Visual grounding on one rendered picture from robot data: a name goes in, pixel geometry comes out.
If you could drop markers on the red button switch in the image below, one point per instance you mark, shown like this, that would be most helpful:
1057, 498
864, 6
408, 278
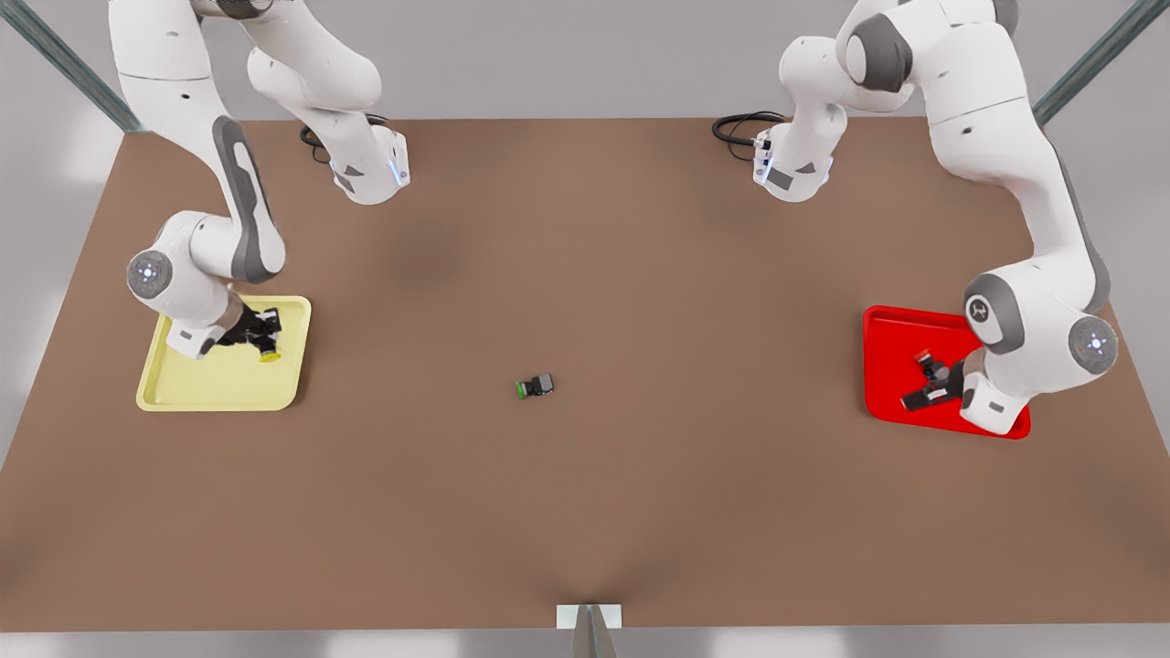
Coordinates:
930, 364

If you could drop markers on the yellow button switch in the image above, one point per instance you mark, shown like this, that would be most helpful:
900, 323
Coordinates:
268, 350

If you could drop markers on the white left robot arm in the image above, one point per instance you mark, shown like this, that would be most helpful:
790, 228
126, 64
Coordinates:
996, 119

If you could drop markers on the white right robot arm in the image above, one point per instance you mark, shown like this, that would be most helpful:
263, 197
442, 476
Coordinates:
183, 100

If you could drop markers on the red tray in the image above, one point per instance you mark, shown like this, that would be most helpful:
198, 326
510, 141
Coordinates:
891, 366

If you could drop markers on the yellow tray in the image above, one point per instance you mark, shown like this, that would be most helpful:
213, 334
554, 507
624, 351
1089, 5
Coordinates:
215, 379

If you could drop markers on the green button switch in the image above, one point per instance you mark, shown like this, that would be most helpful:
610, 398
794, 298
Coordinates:
536, 386

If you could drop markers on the silver frame post with foot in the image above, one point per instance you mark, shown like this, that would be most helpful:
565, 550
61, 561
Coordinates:
590, 631

